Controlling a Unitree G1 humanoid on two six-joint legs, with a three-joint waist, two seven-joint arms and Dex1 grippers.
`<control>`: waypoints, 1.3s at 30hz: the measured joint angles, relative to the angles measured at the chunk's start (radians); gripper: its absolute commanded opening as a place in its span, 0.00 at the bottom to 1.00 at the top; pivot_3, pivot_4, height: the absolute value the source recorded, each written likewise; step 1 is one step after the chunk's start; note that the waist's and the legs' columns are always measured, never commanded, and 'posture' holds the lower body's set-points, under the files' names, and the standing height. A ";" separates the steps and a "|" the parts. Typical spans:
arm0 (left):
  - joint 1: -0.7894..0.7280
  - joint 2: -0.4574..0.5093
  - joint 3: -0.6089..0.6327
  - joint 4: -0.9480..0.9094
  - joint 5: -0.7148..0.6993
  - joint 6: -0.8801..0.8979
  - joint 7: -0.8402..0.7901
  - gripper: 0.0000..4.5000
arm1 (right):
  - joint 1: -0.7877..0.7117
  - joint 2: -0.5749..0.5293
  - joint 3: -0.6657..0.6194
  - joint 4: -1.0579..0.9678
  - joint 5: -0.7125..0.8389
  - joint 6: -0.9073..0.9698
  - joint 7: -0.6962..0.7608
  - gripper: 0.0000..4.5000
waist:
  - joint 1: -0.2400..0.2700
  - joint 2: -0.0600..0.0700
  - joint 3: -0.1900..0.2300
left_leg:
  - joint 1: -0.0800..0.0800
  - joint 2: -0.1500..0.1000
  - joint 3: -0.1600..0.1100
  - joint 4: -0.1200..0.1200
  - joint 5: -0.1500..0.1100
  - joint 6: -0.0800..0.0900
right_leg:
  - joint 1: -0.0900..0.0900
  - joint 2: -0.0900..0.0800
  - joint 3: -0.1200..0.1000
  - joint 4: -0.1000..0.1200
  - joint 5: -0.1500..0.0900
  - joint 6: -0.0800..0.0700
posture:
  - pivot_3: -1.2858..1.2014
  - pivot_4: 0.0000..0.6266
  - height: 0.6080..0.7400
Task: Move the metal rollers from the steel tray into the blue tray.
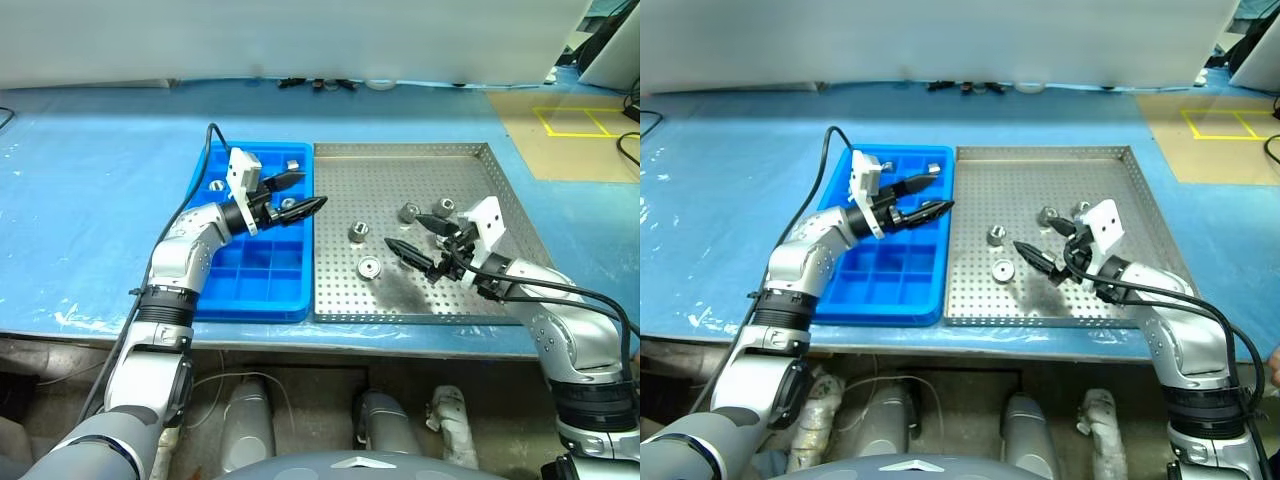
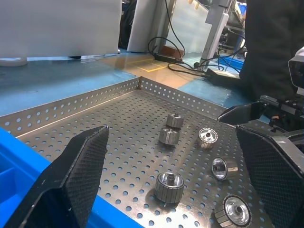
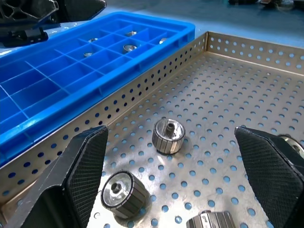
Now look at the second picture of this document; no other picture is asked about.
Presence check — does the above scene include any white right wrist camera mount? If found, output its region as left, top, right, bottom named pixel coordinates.
left=287, top=46, right=304, bottom=95

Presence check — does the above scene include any perforated metal tray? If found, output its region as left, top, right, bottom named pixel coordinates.
left=0, top=76, right=274, bottom=228

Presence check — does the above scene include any large white foam panel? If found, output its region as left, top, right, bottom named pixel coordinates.
left=0, top=0, right=122, bottom=59

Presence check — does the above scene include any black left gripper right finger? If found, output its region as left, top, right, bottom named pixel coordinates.
left=236, top=125, right=304, bottom=228

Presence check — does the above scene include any white panel foot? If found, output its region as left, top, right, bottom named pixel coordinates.
left=0, top=57, right=28, bottom=67

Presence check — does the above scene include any blue plastic bin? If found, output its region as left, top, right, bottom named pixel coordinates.
left=0, top=127, right=141, bottom=228

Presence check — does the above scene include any grey metal stand post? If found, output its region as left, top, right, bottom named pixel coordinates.
left=199, top=0, right=230, bottom=67

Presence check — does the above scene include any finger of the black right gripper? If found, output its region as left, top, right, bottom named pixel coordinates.
left=218, top=101, right=266, bottom=124
left=270, top=129, right=304, bottom=155

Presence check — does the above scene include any black floor cable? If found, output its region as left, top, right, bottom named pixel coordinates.
left=167, top=62, right=211, bottom=77

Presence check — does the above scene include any black looping power cable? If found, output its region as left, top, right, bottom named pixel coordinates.
left=147, top=0, right=186, bottom=60

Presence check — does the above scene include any black power strip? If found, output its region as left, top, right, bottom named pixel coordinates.
left=153, top=53, right=185, bottom=64

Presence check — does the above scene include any narrow white foam panel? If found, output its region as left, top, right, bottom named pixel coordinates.
left=127, top=0, right=167, bottom=52

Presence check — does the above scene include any bystander in black clothing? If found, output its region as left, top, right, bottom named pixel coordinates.
left=238, top=0, right=304, bottom=100

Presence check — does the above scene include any black power adapter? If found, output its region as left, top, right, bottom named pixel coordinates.
left=205, top=68, right=238, bottom=79

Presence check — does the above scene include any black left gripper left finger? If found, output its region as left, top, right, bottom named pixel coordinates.
left=4, top=125, right=110, bottom=228

